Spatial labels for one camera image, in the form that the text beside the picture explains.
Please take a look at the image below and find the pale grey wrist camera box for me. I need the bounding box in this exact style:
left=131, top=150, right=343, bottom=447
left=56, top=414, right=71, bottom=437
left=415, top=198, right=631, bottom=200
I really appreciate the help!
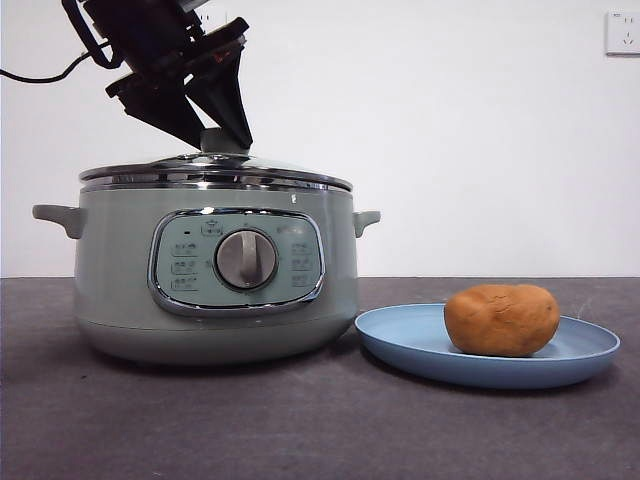
left=172, top=0, right=214, bottom=16

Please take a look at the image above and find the white wall socket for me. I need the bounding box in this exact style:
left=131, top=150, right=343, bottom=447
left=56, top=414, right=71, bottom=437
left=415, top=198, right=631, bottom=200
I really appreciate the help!
left=605, top=10, right=640, bottom=57

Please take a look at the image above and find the glass lid with green knob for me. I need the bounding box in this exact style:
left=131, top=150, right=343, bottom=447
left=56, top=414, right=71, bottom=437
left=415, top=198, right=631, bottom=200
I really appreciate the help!
left=78, top=127, right=354, bottom=194

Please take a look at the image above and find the black cable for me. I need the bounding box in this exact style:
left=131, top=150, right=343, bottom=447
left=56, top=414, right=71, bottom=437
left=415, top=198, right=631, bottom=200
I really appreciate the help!
left=0, top=42, right=114, bottom=84

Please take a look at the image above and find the pale green electric steamer pot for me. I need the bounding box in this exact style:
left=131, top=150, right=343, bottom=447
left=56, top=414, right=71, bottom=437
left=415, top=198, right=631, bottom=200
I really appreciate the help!
left=32, top=187, right=382, bottom=366

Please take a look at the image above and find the brown potato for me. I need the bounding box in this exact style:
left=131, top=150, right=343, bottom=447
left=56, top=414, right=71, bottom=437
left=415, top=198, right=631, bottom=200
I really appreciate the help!
left=443, top=283, right=561, bottom=358

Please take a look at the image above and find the blue round plate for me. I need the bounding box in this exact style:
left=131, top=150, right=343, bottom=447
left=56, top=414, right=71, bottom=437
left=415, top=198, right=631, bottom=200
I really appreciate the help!
left=353, top=302, right=622, bottom=390

